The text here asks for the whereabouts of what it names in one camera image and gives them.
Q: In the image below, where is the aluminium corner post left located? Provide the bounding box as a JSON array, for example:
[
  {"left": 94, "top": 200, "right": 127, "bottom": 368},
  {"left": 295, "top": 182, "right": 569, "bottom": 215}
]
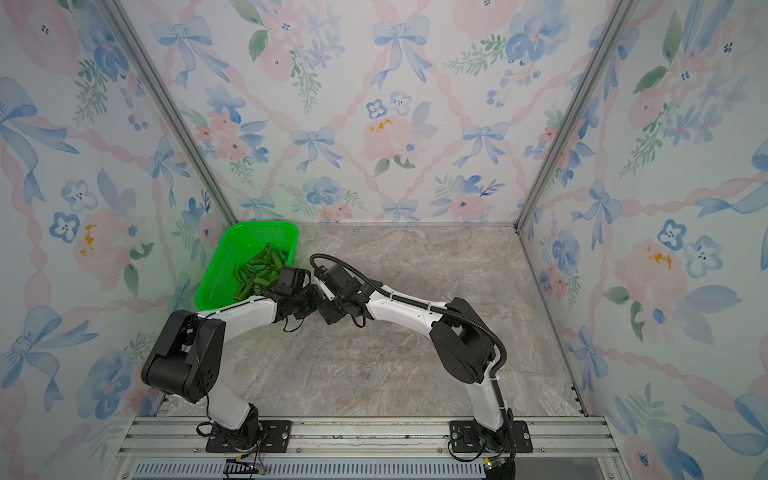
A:
[{"left": 95, "top": 0, "right": 237, "bottom": 227}]

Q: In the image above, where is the aluminium corner post right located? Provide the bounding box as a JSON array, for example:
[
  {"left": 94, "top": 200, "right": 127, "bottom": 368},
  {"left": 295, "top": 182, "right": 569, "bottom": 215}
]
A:
[{"left": 515, "top": 0, "right": 635, "bottom": 236}]

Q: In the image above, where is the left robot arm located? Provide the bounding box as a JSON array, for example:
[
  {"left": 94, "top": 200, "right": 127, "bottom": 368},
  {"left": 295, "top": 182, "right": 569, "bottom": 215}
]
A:
[{"left": 141, "top": 284, "right": 323, "bottom": 435}]

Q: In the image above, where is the green plastic basket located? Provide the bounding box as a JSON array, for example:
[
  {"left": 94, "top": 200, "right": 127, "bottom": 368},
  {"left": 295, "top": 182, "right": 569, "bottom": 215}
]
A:
[{"left": 195, "top": 221, "right": 300, "bottom": 311}]

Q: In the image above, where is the aluminium corner post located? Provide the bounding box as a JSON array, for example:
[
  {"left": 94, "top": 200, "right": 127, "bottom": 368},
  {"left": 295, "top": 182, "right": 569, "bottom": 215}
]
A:
[
  {"left": 95, "top": 0, "right": 237, "bottom": 227},
  {"left": 515, "top": 0, "right": 635, "bottom": 236}
]

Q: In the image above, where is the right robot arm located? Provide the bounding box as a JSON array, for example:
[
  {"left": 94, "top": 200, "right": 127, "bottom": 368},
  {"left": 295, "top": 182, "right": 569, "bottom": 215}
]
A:
[{"left": 318, "top": 291, "right": 507, "bottom": 433}]

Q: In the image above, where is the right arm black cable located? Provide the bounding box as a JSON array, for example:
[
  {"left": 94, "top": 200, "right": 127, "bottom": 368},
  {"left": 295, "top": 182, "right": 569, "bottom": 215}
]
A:
[{"left": 308, "top": 253, "right": 509, "bottom": 379}]

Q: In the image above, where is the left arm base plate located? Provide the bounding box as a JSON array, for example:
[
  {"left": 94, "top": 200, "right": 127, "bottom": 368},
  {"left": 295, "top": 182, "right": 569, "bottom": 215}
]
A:
[{"left": 204, "top": 420, "right": 293, "bottom": 454}]

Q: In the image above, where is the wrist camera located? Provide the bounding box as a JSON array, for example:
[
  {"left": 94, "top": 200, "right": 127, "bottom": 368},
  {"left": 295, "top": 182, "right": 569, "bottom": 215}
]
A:
[
  {"left": 314, "top": 265, "right": 363, "bottom": 300},
  {"left": 271, "top": 266, "right": 311, "bottom": 296}
]

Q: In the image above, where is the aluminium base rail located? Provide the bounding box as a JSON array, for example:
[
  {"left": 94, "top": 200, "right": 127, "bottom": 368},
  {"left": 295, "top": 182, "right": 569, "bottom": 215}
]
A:
[{"left": 106, "top": 417, "right": 629, "bottom": 479}]

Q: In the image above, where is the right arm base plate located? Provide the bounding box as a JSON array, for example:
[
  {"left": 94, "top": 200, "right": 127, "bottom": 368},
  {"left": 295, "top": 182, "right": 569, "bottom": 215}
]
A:
[{"left": 448, "top": 420, "right": 534, "bottom": 454}]

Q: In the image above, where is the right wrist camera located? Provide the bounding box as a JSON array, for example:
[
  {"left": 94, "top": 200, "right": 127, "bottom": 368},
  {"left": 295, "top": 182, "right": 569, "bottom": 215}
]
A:
[{"left": 314, "top": 265, "right": 363, "bottom": 300}]

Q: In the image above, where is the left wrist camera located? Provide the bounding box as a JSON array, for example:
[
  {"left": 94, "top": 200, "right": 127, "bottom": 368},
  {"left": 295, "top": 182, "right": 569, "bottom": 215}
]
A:
[{"left": 271, "top": 266, "right": 311, "bottom": 296}]

